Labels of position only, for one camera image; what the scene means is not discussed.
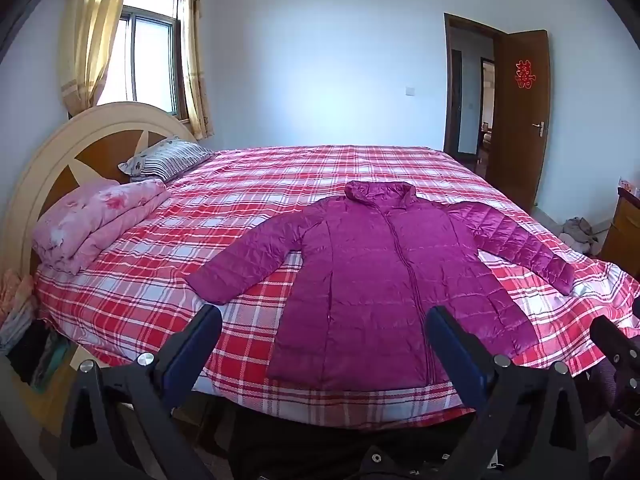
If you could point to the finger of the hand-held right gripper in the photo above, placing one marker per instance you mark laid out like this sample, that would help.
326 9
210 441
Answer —
615 337
622 385

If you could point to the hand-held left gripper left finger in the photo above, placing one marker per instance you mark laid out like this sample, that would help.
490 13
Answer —
195 345

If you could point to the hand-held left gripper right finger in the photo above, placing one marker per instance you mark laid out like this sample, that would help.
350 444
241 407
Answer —
460 360

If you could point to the magenta puffer jacket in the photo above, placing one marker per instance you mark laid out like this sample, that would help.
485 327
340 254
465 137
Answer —
370 285

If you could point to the grey clothes pile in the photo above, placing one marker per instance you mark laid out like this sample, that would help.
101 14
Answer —
577 232

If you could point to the dark patterned cloth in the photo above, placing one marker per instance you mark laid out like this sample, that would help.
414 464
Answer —
600 390

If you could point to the wooden cabinet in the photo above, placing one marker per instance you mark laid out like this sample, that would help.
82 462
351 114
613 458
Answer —
625 230

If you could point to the folded pink floral quilt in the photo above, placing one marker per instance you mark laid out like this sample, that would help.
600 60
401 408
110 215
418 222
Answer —
100 215

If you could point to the bed with red plaid sheet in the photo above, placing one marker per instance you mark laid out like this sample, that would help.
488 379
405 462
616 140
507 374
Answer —
280 180

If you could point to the striped pillow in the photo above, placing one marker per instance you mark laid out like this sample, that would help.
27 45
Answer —
170 157

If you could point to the brown wooden door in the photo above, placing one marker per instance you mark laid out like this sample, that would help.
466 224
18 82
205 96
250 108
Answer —
515 150

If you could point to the cream and brown headboard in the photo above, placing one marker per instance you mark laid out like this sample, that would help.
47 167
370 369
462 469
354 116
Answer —
100 115

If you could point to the narrow yellow curtain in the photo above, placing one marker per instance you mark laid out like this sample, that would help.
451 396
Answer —
192 70

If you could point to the red paper door decoration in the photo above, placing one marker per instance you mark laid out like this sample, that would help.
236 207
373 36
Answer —
525 75

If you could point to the window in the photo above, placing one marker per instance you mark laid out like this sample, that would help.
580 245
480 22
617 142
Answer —
150 60

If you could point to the wide yellow curtain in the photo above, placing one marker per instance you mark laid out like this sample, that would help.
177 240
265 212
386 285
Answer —
92 35

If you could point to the brown door frame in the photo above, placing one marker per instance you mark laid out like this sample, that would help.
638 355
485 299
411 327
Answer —
448 85

